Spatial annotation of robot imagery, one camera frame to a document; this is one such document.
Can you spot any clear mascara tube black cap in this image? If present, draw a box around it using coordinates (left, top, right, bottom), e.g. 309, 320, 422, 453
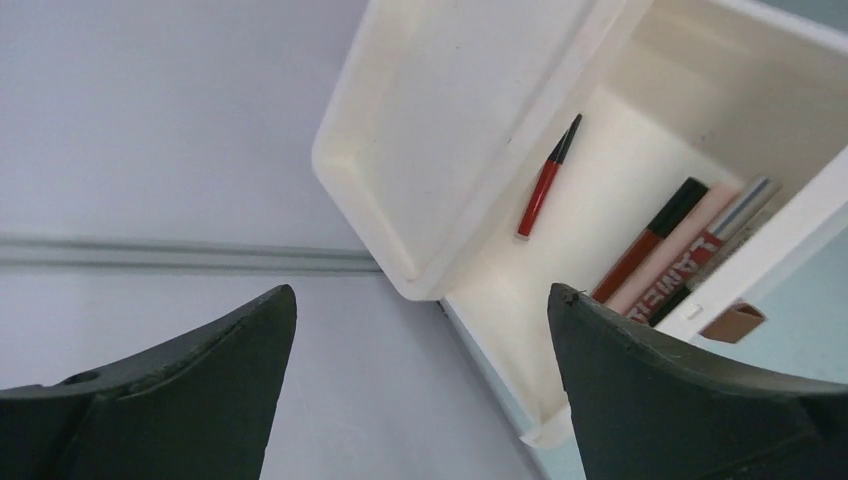
649, 206, 776, 327

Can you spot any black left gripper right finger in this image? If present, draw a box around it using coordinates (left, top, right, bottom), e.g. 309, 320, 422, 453
547, 283, 847, 479

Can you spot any white drawer organizer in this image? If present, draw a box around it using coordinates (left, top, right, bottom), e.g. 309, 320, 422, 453
311, 0, 848, 450

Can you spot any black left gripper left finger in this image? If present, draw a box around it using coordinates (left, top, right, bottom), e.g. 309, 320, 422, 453
1, 285, 297, 479

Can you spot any red lettered lip gloss tube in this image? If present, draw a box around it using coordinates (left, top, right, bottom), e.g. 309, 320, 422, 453
624, 175, 782, 324

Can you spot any pink concealer tube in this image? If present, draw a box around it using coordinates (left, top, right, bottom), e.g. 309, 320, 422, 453
605, 182, 739, 314

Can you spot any dark red lip gloss tube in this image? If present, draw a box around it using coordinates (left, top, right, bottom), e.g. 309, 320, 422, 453
591, 177, 709, 303

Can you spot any red lip gloss black cap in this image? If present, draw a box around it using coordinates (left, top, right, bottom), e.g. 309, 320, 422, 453
516, 114, 583, 240

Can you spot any white top drawer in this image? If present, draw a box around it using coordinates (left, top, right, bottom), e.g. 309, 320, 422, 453
446, 1, 847, 449

